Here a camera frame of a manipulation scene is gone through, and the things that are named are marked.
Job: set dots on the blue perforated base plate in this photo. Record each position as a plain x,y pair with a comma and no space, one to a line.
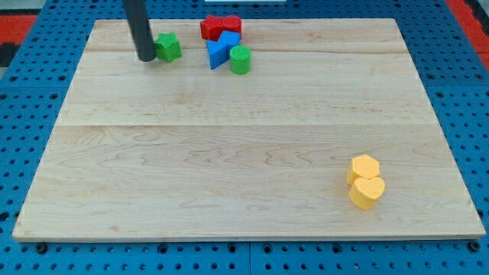
36,82

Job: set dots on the blue triangle block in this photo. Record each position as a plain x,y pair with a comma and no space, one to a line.
217,52

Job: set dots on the red cylinder block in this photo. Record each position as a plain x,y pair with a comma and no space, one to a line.
232,23

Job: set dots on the yellow heart block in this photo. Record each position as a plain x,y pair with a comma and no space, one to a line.
364,193

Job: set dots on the green cylinder block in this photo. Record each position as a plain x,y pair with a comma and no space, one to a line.
240,60

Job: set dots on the yellow hexagon block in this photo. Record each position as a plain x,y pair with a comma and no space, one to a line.
363,166

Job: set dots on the red star block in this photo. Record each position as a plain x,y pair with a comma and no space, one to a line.
211,27

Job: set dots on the light wooden board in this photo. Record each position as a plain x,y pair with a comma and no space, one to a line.
161,152

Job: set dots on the blue cube block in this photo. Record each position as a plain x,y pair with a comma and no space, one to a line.
230,39

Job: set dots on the green star block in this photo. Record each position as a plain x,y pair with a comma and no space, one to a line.
167,47

